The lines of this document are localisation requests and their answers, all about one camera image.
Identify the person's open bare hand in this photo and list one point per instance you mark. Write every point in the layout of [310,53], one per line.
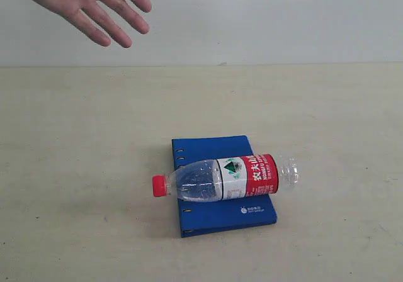
[94,22]

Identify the clear water bottle red label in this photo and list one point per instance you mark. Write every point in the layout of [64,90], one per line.
[228,178]

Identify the blue ring binder notebook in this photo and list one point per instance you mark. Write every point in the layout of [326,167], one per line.
[204,218]

